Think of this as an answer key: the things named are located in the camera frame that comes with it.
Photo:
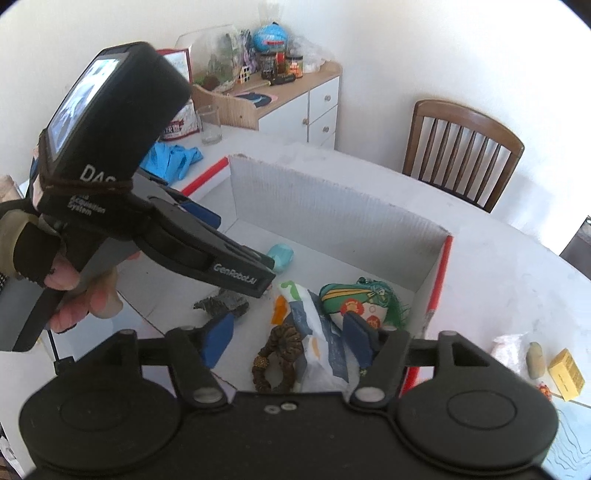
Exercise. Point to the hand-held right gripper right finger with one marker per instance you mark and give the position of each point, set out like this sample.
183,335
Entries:
358,340

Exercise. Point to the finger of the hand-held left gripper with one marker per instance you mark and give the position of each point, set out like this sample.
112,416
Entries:
235,277
202,215

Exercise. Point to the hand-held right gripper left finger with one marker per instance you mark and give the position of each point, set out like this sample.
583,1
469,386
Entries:
218,339

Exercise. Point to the dark grey rough lump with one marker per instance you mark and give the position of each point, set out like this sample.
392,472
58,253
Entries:
224,304

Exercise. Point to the white packet with orange print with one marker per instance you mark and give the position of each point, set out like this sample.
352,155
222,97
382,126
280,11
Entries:
318,332

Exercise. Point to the green hair doll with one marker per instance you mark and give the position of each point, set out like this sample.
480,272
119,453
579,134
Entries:
355,300

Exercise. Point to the light blue soap bar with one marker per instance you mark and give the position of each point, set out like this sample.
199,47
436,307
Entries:
280,256

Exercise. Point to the brown braided wreath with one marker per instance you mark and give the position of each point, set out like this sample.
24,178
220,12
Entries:
274,355

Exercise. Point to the red and white cardboard box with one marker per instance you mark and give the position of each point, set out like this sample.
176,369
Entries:
332,217

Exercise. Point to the clear bag of white granules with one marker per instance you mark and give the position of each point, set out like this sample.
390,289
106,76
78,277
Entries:
508,353

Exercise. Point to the beige oblong stone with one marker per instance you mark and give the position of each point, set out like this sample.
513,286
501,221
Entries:
535,361

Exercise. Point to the small orange charm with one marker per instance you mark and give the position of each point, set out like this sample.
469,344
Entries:
545,390

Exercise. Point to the small yellow box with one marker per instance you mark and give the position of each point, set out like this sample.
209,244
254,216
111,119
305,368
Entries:
565,374

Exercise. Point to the person's left hand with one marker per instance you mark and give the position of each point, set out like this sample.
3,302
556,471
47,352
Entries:
92,295

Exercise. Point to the red and white snack bag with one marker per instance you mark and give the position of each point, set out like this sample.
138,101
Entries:
182,120

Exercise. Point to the blue rubber gloves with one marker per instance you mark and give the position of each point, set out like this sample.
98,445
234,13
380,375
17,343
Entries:
173,159

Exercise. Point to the drinking glass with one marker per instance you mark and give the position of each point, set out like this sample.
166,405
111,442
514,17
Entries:
210,127

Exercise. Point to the light wooden child seat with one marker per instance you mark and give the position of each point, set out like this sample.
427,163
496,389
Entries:
231,108

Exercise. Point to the glass terrarium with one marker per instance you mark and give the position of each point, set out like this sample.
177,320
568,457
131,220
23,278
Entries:
214,55

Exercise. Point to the dark mouse pad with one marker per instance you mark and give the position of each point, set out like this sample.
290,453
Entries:
258,98

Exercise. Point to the small puzzle cube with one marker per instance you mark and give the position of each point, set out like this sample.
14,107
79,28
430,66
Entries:
244,74

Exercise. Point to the black and yellow screwdriver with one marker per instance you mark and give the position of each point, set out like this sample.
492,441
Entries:
277,81

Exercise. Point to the dark glass jar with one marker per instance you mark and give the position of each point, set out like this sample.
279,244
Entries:
268,65

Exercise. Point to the white sideboard with wooden top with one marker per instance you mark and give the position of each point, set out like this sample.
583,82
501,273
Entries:
318,101

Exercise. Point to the blue globe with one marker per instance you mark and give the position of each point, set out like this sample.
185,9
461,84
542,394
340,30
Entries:
270,38

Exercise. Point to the orange labelled jar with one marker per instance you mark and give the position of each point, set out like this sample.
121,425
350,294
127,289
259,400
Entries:
294,65

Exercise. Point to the clear plastic bag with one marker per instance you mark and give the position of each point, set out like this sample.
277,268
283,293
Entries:
311,53

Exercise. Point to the light blue table mat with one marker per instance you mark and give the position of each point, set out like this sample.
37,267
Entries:
575,438

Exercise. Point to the brown slatted wooden chair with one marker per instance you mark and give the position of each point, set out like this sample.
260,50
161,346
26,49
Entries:
461,115

